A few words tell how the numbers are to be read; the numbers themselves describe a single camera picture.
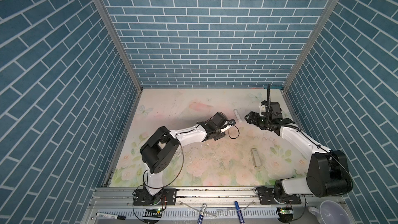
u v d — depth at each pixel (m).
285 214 0.74
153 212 0.72
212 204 0.73
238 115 1.04
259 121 0.78
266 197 0.73
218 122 0.71
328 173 0.43
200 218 0.68
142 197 0.72
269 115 0.68
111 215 0.68
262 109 0.82
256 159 0.83
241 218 0.68
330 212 0.70
